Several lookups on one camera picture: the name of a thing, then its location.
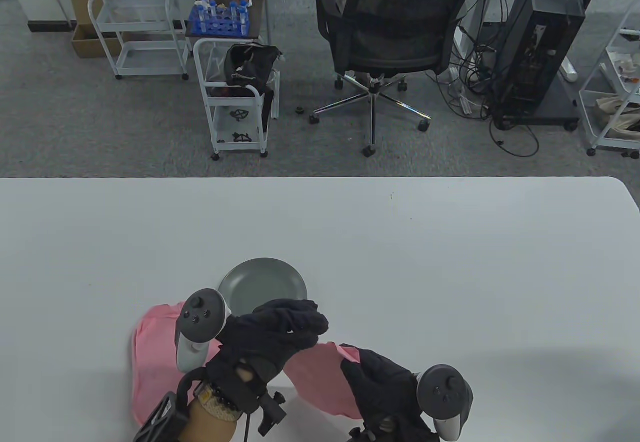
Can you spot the dark rolling computer stand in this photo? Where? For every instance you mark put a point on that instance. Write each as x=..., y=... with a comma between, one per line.
x=555, y=112

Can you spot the person's right hand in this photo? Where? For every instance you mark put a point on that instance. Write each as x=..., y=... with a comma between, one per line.
x=385, y=392

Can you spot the white power strip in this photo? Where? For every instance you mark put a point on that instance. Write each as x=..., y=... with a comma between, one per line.
x=462, y=102

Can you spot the grey round plate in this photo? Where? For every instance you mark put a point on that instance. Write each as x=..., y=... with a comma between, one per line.
x=265, y=282

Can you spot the black and white right controller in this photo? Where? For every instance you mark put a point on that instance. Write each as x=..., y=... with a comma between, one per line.
x=442, y=389

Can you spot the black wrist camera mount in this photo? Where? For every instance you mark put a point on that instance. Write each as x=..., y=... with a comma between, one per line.
x=272, y=412
x=362, y=434

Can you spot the black clamp piece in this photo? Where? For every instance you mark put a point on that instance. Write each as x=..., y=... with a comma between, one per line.
x=239, y=114
x=241, y=137

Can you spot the person's left forearm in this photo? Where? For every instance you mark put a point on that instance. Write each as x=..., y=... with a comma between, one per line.
x=207, y=429

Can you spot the pink paper stack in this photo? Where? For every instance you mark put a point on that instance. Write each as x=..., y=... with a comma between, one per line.
x=155, y=357
x=320, y=382

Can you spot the blue test tube rack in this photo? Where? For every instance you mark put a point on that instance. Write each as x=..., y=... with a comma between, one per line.
x=215, y=27

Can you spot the black mesh office chair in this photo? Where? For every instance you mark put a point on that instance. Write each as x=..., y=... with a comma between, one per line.
x=395, y=37

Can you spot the beige cloth bag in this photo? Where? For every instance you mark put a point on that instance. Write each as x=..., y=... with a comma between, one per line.
x=620, y=112

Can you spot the black computer tower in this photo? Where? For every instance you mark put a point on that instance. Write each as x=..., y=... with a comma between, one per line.
x=540, y=47

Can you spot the empty white rolling cart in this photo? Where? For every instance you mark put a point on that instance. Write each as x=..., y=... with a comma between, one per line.
x=150, y=71

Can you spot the black and white left controller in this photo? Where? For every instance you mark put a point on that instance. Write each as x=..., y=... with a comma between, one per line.
x=202, y=314

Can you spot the black left wrist pack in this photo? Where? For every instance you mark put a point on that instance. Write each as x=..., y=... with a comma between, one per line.
x=160, y=419

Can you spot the black and white controller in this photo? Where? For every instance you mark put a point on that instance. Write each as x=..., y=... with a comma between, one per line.
x=202, y=314
x=442, y=389

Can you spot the black bag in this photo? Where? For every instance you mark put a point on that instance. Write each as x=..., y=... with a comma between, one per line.
x=247, y=65

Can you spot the white desk foot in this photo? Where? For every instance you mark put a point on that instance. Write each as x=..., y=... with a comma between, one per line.
x=568, y=70

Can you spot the white rolling cart with clutter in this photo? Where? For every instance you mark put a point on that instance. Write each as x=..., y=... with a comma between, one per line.
x=592, y=107

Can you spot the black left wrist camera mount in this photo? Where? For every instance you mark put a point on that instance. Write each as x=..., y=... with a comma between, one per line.
x=272, y=412

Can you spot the person's left hand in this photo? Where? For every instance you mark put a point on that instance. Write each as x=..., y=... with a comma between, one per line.
x=270, y=332

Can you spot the group of blue-capped test tubes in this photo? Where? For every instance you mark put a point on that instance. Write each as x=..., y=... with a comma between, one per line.
x=212, y=10

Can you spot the dark brown side table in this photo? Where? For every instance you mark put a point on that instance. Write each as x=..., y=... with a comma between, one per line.
x=256, y=12

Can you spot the white rolling cart with bag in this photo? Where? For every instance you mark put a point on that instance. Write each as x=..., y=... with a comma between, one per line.
x=239, y=146

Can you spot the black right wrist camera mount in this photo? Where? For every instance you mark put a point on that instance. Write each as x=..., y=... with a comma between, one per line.
x=362, y=434

